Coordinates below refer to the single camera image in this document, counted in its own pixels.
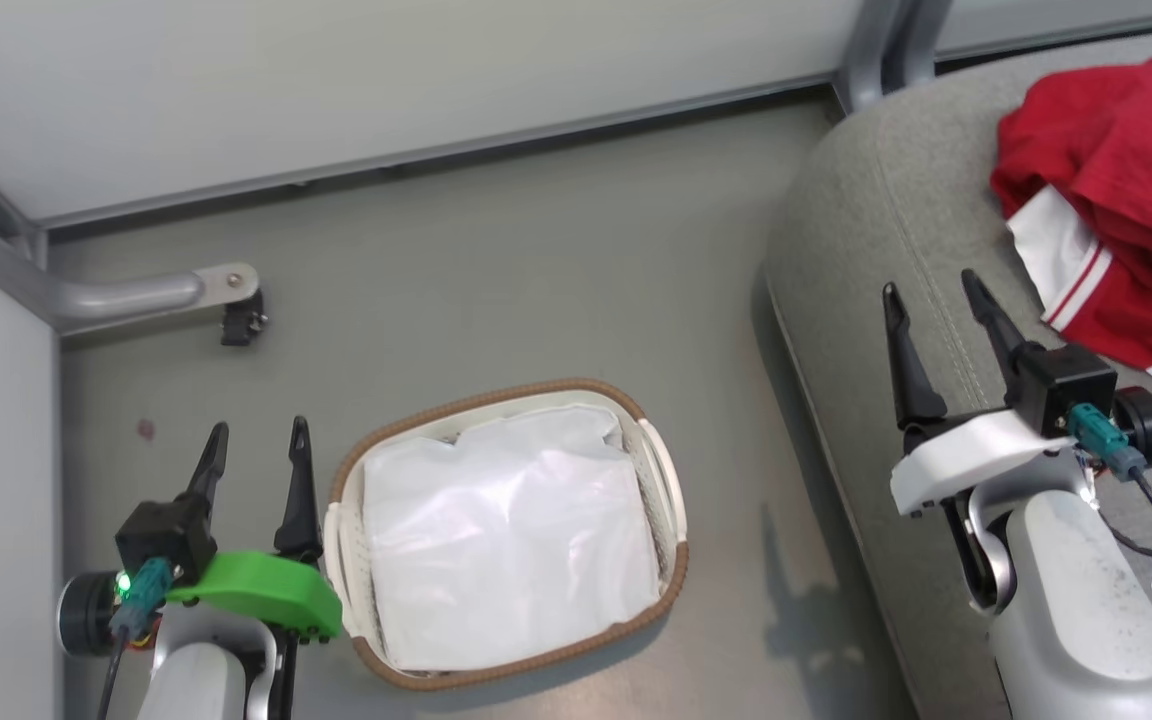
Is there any grey metal partition foot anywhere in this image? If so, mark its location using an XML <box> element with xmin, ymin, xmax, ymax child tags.
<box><xmin>0</xmin><ymin>218</ymin><xmax>260</xmax><ymax>336</ymax></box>

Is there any black caster wheel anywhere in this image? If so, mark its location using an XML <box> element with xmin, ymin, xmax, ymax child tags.
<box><xmin>220</xmin><ymin>290</ymin><xmax>268</xmax><ymax>348</ymax></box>

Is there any grey fabric sofa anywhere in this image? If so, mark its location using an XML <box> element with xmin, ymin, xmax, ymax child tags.
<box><xmin>764</xmin><ymin>22</ymin><xmax>1152</xmax><ymax>720</ymax></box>

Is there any teal left cable connector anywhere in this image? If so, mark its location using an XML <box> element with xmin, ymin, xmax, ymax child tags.
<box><xmin>111</xmin><ymin>558</ymin><xmax>173</xmax><ymax>641</ymax></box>

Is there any thin black left camera cable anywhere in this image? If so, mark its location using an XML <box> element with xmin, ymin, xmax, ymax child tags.
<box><xmin>96</xmin><ymin>625</ymin><xmax>132</xmax><ymax>720</ymax></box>

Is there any white wicker-rimmed laundry basket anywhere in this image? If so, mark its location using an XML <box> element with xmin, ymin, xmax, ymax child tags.
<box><xmin>323</xmin><ymin>378</ymin><xmax>689</xmax><ymax>691</ymax></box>

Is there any red basketball jersey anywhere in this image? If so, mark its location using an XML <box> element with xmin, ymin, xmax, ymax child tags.
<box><xmin>990</xmin><ymin>57</ymin><xmax>1152</xmax><ymax>406</ymax></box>

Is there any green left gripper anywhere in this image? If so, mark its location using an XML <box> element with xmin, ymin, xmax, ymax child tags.
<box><xmin>166</xmin><ymin>416</ymin><xmax>345</xmax><ymax>643</ymax></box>

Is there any white basket liner cloth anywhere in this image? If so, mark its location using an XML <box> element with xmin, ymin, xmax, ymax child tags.
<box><xmin>361</xmin><ymin>403</ymin><xmax>662</xmax><ymax>673</ymax></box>

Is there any teal right cable connector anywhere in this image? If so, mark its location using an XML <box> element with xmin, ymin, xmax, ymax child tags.
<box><xmin>1068</xmin><ymin>403</ymin><xmax>1147</xmax><ymax>481</ymax></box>

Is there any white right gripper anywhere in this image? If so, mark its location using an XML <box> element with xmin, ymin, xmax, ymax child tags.
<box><xmin>882</xmin><ymin>269</ymin><xmax>1077</xmax><ymax>518</ymax></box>

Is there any grey partition bottom rail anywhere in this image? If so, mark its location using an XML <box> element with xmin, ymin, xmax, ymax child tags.
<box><xmin>36</xmin><ymin>70</ymin><xmax>842</xmax><ymax>231</ymax></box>

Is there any teal cable connector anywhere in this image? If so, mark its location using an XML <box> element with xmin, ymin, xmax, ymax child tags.
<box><xmin>1068</xmin><ymin>403</ymin><xmax>1147</xmax><ymax>481</ymax></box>
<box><xmin>111</xmin><ymin>558</ymin><xmax>173</xmax><ymax>641</ymax></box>

